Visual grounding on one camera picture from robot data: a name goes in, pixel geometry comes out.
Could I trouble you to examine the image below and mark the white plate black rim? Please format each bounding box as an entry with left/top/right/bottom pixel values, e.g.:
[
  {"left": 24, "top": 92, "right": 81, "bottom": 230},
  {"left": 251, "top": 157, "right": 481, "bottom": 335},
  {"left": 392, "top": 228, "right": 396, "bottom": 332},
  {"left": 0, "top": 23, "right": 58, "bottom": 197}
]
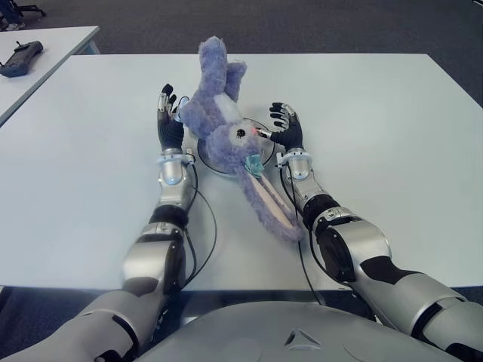
[{"left": 196, "top": 115, "right": 276, "bottom": 179}]

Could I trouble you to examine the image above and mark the grey robot torso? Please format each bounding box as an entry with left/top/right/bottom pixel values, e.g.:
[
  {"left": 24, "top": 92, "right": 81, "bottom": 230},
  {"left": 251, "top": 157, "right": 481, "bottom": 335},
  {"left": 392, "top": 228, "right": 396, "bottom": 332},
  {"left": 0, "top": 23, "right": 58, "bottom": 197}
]
[{"left": 136, "top": 299, "right": 463, "bottom": 362}]

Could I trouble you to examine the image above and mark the black office chair base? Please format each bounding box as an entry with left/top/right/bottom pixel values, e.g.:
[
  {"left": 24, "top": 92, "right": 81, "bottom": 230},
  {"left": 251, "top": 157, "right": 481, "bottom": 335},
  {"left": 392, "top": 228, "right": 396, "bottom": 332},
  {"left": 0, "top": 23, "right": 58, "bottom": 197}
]
[{"left": 17, "top": 0, "right": 48, "bottom": 18}]

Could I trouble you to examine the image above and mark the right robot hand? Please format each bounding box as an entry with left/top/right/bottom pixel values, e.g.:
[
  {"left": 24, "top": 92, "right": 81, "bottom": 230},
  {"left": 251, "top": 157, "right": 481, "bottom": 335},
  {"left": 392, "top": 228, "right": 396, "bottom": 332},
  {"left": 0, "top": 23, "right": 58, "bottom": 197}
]
[{"left": 256, "top": 101, "right": 305, "bottom": 153}]

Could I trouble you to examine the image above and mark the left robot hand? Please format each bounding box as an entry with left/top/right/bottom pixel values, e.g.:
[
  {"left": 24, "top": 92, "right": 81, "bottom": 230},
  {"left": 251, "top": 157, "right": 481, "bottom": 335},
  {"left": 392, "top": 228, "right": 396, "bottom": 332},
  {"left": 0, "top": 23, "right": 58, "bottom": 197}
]
[{"left": 155, "top": 83, "right": 190, "bottom": 152}]

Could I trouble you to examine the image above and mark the black object on side table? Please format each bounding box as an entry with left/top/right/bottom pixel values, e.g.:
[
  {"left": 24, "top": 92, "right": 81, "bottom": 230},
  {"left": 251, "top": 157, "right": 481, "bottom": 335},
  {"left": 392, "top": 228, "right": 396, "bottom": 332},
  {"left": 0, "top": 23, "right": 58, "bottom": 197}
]
[{"left": 0, "top": 40, "right": 45, "bottom": 78}]

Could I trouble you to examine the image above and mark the person in dark clothes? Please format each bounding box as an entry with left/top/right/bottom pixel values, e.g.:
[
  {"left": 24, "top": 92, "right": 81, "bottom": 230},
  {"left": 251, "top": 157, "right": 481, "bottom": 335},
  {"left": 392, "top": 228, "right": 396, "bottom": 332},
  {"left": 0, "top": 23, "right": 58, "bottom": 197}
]
[{"left": 0, "top": 0, "right": 26, "bottom": 32}]

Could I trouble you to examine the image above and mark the white side table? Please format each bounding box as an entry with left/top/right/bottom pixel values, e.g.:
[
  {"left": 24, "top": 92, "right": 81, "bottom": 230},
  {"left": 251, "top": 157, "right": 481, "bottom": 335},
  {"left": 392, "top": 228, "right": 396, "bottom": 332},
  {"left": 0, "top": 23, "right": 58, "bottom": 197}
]
[{"left": 0, "top": 25, "right": 100, "bottom": 126}]

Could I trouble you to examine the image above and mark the purple plush doll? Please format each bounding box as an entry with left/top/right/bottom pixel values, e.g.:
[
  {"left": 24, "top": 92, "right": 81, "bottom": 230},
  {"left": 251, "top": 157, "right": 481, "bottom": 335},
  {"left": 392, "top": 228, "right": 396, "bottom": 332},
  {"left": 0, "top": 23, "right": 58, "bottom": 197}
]
[{"left": 180, "top": 35, "right": 305, "bottom": 243}]

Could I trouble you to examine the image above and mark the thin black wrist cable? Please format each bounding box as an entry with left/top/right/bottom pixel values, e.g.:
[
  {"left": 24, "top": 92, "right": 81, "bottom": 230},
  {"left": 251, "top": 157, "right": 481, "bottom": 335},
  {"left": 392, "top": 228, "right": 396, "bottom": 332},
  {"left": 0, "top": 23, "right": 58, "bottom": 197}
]
[{"left": 281, "top": 165, "right": 326, "bottom": 305}]

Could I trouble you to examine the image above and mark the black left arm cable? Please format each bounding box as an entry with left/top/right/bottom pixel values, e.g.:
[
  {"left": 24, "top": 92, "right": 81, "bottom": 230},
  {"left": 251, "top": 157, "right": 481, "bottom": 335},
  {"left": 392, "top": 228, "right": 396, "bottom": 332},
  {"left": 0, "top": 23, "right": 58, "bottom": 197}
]
[{"left": 176, "top": 161, "right": 219, "bottom": 292}]

